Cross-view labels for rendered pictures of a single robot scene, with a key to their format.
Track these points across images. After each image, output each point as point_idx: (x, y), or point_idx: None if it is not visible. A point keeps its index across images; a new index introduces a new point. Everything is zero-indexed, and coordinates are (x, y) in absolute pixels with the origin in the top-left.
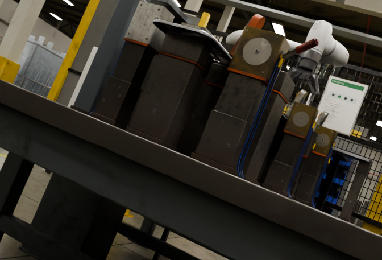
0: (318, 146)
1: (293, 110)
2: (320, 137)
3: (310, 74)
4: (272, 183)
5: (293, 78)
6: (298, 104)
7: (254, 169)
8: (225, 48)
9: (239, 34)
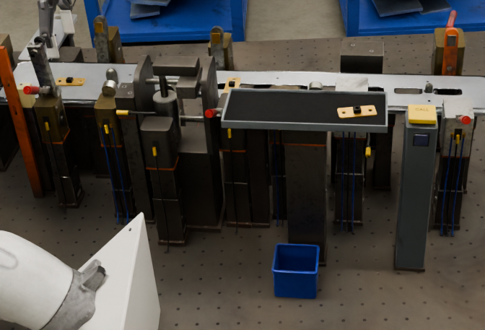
0: (119, 60)
1: (228, 57)
2: (117, 48)
3: None
4: None
5: (53, 14)
6: (228, 47)
7: None
8: (210, 74)
9: None
